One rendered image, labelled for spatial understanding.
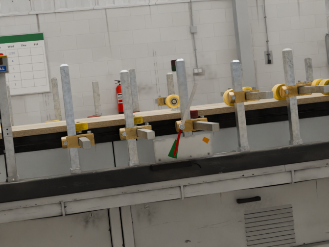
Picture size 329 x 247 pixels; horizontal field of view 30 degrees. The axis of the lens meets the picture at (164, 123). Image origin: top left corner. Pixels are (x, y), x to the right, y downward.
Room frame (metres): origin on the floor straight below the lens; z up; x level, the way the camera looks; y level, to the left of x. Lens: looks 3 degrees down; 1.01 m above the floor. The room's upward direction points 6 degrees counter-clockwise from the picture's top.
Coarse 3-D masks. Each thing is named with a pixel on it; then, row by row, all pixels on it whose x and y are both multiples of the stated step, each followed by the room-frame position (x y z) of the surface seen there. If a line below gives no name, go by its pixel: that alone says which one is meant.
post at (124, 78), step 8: (120, 72) 2.62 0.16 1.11; (120, 80) 2.64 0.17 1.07; (128, 80) 2.63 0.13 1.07; (128, 88) 2.63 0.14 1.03; (128, 96) 2.63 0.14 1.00; (128, 104) 2.63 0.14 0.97; (128, 112) 2.63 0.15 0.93; (128, 120) 2.63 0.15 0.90; (128, 144) 2.62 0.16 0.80; (136, 144) 2.63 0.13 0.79; (128, 152) 2.64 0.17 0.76; (136, 152) 2.63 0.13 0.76; (136, 160) 2.63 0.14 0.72
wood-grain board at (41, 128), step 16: (304, 96) 3.26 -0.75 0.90; (320, 96) 3.00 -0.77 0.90; (144, 112) 3.40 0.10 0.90; (160, 112) 3.13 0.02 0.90; (176, 112) 2.89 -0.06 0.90; (208, 112) 2.89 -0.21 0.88; (224, 112) 2.91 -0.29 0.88; (0, 128) 3.25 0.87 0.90; (16, 128) 3.00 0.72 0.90; (32, 128) 2.78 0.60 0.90; (48, 128) 2.75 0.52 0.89; (64, 128) 2.76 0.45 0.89
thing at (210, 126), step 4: (196, 124) 2.62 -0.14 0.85; (200, 124) 2.55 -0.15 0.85; (204, 124) 2.49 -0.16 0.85; (208, 124) 2.43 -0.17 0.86; (212, 124) 2.38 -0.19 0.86; (216, 124) 2.38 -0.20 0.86; (196, 128) 2.62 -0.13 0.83; (200, 128) 2.56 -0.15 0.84; (204, 128) 2.49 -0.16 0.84; (208, 128) 2.44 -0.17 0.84; (212, 128) 2.38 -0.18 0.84; (216, 128) 2.38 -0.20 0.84
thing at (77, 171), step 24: (312, 144) 2.76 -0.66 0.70; (120, 168) 2.60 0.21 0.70; (144, 168) 2.61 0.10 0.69; (192, 168) 2.65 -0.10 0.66; (216, 168) 2.67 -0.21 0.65; (240, 168) 2.69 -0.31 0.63; (0, 192) 2.50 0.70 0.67; (24, 192) 2.51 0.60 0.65; (48, 192) 2.53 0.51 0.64; (72, 192) 2.55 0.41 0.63
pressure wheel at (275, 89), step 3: (279, 84) 2.99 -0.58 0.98; (282, 84) 2.98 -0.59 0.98; (273, 87) 3.02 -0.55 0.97; (276, 87) 2.98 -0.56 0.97; (279, 87) 2.98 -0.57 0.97; (273, 90) 3.00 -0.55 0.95; (276, 90) 2.97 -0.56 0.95; (279, 90) 2.98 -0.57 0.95; (273, 93) 3.00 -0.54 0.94; (276, 93) 2.97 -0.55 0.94; (279, 93) 2.98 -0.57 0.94; (273, 96) 3.01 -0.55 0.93; (276, 96) 2.98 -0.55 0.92; (279, 96) 2.98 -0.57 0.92; (276, 99) 3.02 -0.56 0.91; (279, 99) 2.99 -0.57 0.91; (282, 99) 2.98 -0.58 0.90; (285, 99) 2.98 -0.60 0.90
